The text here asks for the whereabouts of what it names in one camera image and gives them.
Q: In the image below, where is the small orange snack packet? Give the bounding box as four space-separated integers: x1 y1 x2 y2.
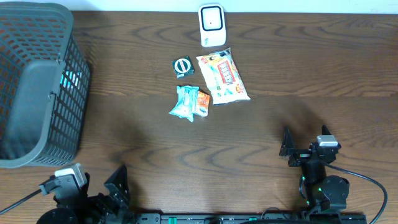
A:
194 91 210 117

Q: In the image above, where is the teal wet wipes pack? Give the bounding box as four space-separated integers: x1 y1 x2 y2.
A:
169 85 199 122

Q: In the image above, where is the green round-label ointment box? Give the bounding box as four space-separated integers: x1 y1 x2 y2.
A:
172 56 195 79

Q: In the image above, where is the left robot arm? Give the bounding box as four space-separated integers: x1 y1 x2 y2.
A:
37 163 136 224

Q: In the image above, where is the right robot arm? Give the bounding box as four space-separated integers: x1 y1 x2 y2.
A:
279 125 349 213

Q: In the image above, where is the white barcode scanner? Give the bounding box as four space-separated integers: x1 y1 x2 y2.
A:
198 4 226 47

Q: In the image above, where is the grey plastic mesh basket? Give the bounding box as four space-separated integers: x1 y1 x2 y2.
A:
1 2 91 169

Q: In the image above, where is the left black cable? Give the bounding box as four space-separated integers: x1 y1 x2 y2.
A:
0 188 43 216

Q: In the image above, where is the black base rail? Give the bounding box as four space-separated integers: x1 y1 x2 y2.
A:
135 212 367 224

